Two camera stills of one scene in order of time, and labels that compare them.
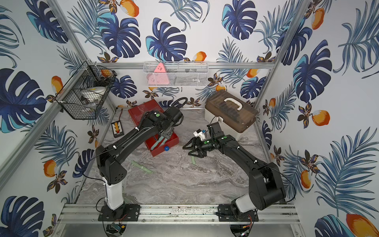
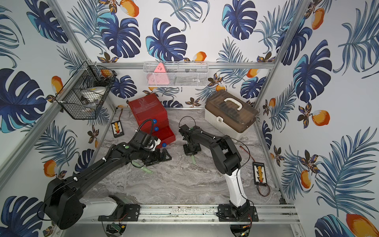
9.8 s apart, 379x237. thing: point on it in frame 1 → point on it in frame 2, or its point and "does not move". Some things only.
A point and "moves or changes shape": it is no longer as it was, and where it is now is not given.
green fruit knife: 135,164 does not move
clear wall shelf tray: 186,73 does not move
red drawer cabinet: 137,113 moves or changes shape
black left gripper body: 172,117 → 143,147
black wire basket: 82,95 does not move
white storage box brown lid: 235,116 does not move
